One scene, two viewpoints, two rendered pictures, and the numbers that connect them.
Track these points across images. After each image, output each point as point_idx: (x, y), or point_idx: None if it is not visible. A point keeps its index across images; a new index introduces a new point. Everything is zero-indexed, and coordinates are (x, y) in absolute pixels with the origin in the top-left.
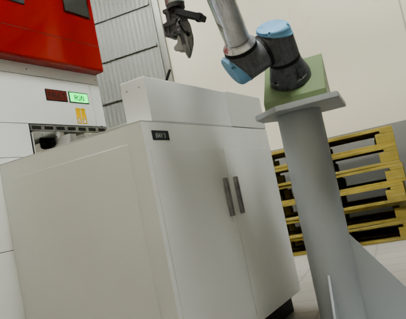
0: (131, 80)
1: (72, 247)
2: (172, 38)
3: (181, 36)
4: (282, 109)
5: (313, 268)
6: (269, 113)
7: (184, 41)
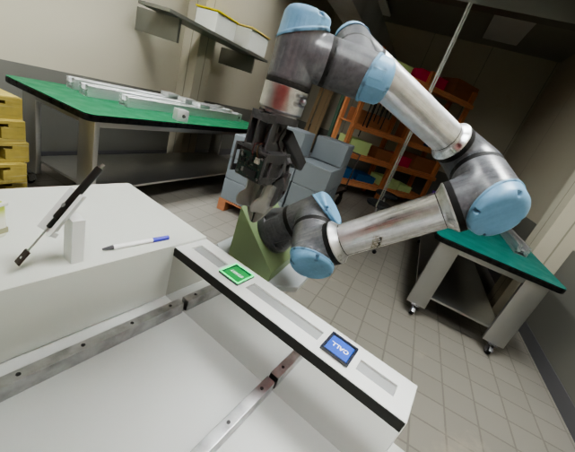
0: (412, 404)
1: None
2: (243, 176)
3: (282, 195)
4: (299, 288)
5: None
6: (283, 290)
7: (276, 203)
